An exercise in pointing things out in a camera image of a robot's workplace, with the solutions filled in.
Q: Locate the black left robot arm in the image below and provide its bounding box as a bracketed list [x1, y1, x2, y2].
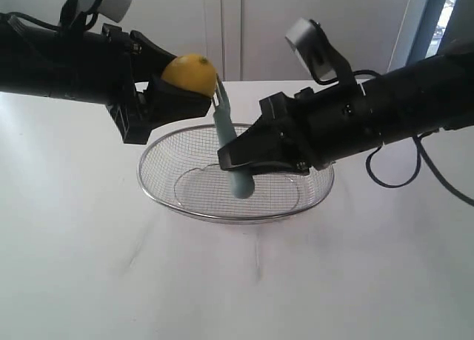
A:
[1, 14, 211, 144]

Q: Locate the oval metal mesh basket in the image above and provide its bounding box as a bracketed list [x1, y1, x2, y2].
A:
[137, 124, 335, 224]

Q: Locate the teal handled vegetable peeler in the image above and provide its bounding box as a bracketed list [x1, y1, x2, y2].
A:
[213, 75, 255, 199]

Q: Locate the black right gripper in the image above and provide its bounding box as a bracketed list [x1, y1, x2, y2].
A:
[233, 82, 385, 176]

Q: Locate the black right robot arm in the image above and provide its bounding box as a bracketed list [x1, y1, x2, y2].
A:
[218, 43, 473, 176]

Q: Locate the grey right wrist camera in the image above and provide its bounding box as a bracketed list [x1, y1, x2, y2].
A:
[285, 18, 356, 85]

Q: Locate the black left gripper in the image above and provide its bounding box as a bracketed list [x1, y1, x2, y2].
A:
[62, 24, 211, 144]

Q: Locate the yellow lemon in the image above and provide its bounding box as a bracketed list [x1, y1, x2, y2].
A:
[161, 53, 217, 98]

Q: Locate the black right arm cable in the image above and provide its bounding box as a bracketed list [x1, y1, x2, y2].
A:
[365, 132, 474, 204]

